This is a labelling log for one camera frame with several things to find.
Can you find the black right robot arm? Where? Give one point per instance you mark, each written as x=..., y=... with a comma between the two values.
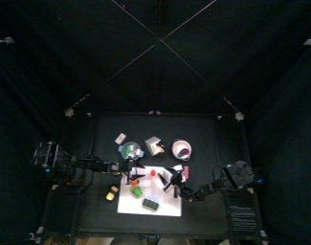
x=223, y=183

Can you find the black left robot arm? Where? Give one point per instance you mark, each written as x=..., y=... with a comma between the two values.
x=84, y=163

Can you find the dark green sushi roll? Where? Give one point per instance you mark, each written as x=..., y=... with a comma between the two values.
x=150, y=204

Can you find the small orange toy piece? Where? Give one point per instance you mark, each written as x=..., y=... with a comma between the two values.
x=134, y=182

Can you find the red toy stick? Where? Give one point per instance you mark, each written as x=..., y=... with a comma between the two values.
x=186, y=172

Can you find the small red toy piece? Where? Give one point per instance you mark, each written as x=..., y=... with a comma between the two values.
x=152, y=173

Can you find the green toy vegetable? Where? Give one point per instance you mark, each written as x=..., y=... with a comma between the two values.
x=127, y=151

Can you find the light blue bowl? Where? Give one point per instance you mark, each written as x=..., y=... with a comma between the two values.
x=130, y=148

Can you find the yellow toy food piece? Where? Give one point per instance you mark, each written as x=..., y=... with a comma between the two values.
x=111, y=193

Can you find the white rectangular mat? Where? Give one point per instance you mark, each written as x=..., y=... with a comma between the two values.
x=150, y=210

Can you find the small white grey packet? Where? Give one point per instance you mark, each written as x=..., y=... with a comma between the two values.
x=119, y=138

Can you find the purple toy food piece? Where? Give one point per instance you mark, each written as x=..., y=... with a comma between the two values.
x=184, y=151

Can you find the pink bowl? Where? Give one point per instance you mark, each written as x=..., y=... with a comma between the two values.
x=178, y=147

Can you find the silver frame clamp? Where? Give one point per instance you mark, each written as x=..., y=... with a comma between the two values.
x=154, y=112
x=239, y=115
x=8, y=40
x=310, y=42
x=68, y=112

